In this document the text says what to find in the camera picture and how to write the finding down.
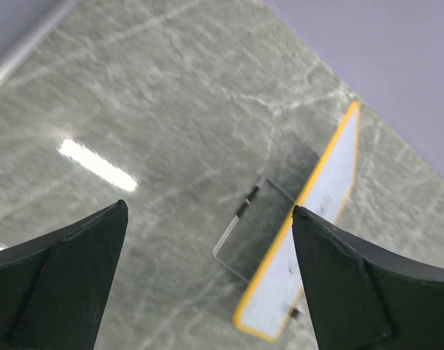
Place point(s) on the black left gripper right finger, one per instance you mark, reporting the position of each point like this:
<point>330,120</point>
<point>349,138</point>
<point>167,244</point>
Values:
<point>363,296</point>

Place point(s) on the yellow-framed whiteboard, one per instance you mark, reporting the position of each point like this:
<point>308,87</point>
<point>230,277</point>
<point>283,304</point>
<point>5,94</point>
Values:
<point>277,286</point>

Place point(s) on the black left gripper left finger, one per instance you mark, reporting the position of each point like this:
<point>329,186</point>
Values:
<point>54,288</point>

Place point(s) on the black whiteboard clip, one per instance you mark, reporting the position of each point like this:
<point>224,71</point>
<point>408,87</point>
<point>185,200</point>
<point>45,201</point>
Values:
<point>295,313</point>

